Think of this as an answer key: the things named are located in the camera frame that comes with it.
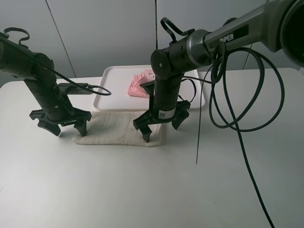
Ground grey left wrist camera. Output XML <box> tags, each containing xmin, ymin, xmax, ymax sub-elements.
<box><xmin>58</xmin><ymin>83</ymin><xmax>92</xmax><ymax>95</ymax></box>

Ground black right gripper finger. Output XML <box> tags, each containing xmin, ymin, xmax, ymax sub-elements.
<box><xmin>171</xmin><ymin>110</ymin><xmax>189</xmax><ymax>130</ymax></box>
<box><xmin>139</xmin><ymin>125</ymin><xmax>152</xmax><ymax>143</ymax></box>

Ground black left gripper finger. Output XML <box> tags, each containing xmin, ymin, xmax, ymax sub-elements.
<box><xmin>38</xmin><ymin>121</ymin><xmax>61</xmax><ymax>136</ymax></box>
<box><xmin>74</xmin><ymin>119</ymin><xmax>88</xmax><ymax>136</ymax></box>

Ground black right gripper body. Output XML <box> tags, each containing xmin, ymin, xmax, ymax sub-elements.
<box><xmin>133</xmin><ymin>100</ymin><xmax>190</xmax><ymax>130</ymax></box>

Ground cream white towel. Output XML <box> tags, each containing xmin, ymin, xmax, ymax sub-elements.
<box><xmin>73</xmin><ymin>111</ymin><xmax>163</xmax><ymax>147</ymax></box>

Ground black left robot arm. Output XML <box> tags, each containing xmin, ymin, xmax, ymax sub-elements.
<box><xmin>0</xmin><ymin>27</ymin><xmax>92</xmax><ymax>136</ymax></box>

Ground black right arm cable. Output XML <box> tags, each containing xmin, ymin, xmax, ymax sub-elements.
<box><xmin>160</xmin><ymin>17</ymin><xmax>285</xmax><ymax>228</ymax></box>

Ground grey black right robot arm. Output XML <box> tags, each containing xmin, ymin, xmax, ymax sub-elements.
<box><xmin>133</xmin><ymin>0</ymin><xmax>304</xmax><ymax>142</ymax></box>

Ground pink towel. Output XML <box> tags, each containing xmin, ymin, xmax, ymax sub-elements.
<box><xmin>127</xmin><ymin>69</ymin><xmax>155</xmax><ymax>98</ymax></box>

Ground white rectangular plastic tray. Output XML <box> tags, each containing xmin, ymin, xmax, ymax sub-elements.
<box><xmin>93</xmin><ymin>65</ymin><xmax>205</xmax><ymax>111</ymax></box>

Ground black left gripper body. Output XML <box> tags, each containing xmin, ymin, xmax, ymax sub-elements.
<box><xmin>29</xmin><ymin>106</ymin><xmax>92</xmax><ymax>127</ymax></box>

